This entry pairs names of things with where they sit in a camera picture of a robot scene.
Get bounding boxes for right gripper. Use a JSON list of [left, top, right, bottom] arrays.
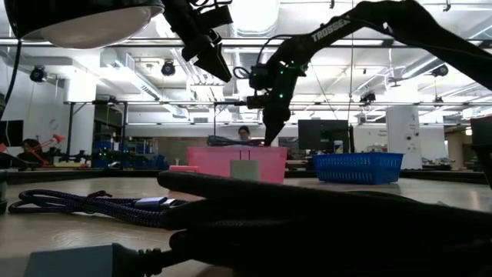
[[245, 62, 308, 148]]

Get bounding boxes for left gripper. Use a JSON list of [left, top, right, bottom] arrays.
[[163, 0, 234, 84]]

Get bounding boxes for translucent pink plastic bin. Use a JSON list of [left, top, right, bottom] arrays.
[[187, 145, 288, 185]]

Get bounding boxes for black computer monitor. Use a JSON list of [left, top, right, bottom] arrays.
[[297, 118, 351, 152]]

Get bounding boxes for grey charger block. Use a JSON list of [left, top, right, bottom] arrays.
[[229, 159, 261, 182]]

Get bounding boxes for blue slotted plastic basket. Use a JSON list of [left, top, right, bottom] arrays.
[[312, 152, 405, 185]]

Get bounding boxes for small pink block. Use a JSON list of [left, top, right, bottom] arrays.
[[168, 165, 200, 174]]

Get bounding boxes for shelf with blue bins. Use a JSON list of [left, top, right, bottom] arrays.
[[91, 138, 170, 171]]

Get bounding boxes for dark box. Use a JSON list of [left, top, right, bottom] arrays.
[[470, 115, 492, 145]]

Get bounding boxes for dark slotted plastic basket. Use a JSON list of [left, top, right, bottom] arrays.
[[471, 144, 492, 190]]

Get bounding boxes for dark cylindrical object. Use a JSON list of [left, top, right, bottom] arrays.
[[0, 169, 8, 215]]

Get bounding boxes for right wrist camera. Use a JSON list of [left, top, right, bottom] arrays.
[[248, 64, 271, 92]]

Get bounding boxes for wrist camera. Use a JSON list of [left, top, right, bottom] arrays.
[[248, 64, 271, 92], [198, 2, 234, 25]]

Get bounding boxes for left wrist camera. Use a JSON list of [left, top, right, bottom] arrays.
[[198, 2, 234, 25]]

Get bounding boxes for thick black cable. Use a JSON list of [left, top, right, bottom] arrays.
[[23, 170, 492, 277]]

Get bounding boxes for black aluminium table frame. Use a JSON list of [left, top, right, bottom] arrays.
[[7, 168, 487, 185]]

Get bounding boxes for black lamp cord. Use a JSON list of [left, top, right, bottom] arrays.
[[2, 40, 22, 116]]

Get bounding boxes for dark wall monitor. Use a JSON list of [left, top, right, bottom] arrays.
[[0, 119, 25, 148]]

